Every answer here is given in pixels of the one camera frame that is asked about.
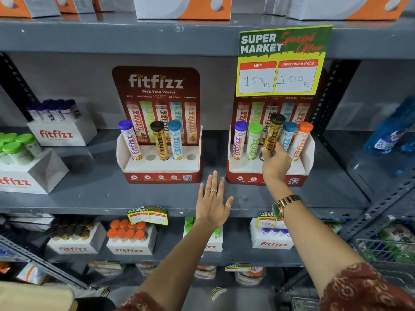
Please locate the person's left hand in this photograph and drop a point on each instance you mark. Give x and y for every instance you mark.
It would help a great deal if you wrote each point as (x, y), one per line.
(212, 208)

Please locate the person's right hand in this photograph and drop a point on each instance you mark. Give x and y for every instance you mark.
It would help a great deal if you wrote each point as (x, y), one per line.
(277, 166)

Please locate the cluster of green cap bottles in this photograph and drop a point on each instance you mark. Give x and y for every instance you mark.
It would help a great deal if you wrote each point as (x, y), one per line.
(19, 148)
(189, 223)

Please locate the slim blue cap bottle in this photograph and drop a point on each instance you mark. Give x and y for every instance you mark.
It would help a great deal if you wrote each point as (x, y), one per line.
(288, 136)
(176, 142)

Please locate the orange-cap white tube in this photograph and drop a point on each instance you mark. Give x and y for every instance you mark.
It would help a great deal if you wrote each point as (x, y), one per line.
(300, 142)

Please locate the red fitfizz display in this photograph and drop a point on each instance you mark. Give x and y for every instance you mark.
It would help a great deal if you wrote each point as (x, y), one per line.
(246, 179)
(155, 80)

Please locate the slim green cap bottle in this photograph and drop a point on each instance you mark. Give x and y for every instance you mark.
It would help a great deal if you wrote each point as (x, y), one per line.
(253, 142)

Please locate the slim brown cap bottle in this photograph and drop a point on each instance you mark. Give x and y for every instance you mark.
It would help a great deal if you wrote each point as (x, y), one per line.
(274, 131)
(161, 142)

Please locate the slim purple cap bottle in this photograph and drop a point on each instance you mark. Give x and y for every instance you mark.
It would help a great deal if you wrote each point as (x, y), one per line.
(240, 142)
(131, 142)

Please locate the grey metal shelving rack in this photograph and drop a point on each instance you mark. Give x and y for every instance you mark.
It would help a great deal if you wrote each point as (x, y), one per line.
(97, 178)

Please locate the beige tray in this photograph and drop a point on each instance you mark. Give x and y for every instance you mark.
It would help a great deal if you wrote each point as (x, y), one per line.
(32, 297)

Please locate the person's left forearm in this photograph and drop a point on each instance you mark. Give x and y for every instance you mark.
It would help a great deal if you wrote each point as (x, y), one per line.
(181, 259)

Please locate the person's right forearm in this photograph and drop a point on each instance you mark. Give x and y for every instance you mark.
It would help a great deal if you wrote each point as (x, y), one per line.
(311, 236)

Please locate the row of orange white boxes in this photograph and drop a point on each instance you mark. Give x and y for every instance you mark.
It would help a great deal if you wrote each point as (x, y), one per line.
(181, 8)

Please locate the gold wristwatch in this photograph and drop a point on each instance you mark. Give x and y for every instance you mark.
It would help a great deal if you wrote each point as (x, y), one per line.
(285, 204)

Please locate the small yellow price tag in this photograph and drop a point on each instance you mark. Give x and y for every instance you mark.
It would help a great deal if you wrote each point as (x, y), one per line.
(267, 221)
(147, 217)

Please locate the jar with orange label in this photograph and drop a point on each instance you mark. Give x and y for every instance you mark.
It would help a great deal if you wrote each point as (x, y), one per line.
(249, 276)
(206, 272)

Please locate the white pouch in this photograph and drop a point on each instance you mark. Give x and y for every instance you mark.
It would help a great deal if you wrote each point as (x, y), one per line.
(107, 268)

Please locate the yellow green price sign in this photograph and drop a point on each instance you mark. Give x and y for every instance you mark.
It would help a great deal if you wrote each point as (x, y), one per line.
(285, 45)

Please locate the blue plastic bottle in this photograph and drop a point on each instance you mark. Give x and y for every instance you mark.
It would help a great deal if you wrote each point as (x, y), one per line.
(392, 126)

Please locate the green white packets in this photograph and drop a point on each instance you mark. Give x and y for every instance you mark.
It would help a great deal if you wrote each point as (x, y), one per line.
(397, 236)

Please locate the red patterned top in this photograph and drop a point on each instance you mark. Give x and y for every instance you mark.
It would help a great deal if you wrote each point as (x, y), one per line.
(366, 288)

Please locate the grey metal snack rack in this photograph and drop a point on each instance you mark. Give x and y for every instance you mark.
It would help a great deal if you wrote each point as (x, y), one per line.
(39, 260)

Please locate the stack of white cartons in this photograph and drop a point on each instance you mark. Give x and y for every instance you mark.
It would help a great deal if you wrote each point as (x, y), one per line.
(29, 220)

